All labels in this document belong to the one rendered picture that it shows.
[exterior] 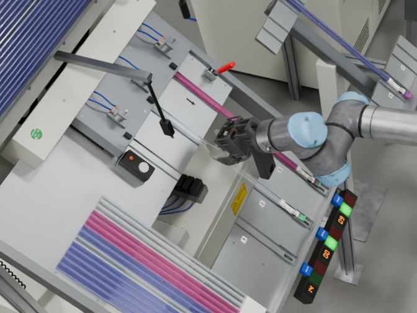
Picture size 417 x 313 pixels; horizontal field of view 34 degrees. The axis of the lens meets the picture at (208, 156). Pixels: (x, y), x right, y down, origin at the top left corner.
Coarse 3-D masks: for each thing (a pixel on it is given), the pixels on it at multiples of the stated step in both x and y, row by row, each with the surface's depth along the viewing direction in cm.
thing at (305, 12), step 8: (288, 0) 187; (296, 0) 187; (296, 8) 188; (304, 8) 188; (312, 16) 188; (320, 24) 189; (328, 32) 190; (336, 40) 191; (344, 40) 191; (352, 48) 191; (360, 56) 192; (368, 64) 192; (376, 72) 194; (384, 80) 195
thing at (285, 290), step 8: (328, 192) 183; (328, 200) 181; (320, 208) 181; (320, 216) 179; (312, 224) 179; (312, 232) 177; (304, 240) 177; (312, 240) 176; (304, 248) 174; (304, 256) 174; (296, 264) 173; (296, 272) 171; (288, 280) 171; (288, 288) 169; (280, 296) 169; (280, 304) 167; (272, 312) 167
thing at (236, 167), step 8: (168, 112) 167; (176, 120) 167; (184, 128) 168; (192, 136) 168; (200, 144) 170; (232, 168) 172; (240, 168) 172; (248, 176) 173; (256, 184) 173; (264, 192) 174; (272, 192) 175; (280, 200) 176
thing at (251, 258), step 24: (288, 168) 181; (288, 192) 179; (312, 192) 182; (240, 216) 170; (264, 216) 174; (288, 216) 177; (312, 216) 180; (240, 240) 169; (264, 240) 172; (288, 240) 175; (216, 264) 164; (240, 264) 167; (264, 264) 170; (288, 264) 174; (240, 288) 166; (264, 288) 169
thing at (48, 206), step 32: (192, 64) 175; (160, 96) 169; (192, 96) 173; (224, 96) 177; (160, 128) 166; (192, 128) 170; (64, 160) 153; (96, 160) 157; (160, 160) 164; (0, 192) 145; (32, 192) 148; (64, 192) 152; (96, 192) 155; (128, 192) 159; (160, 192) 162; (0, 224) 144; (32, 224) 147; (64, 224) 150; (32, 256) 145
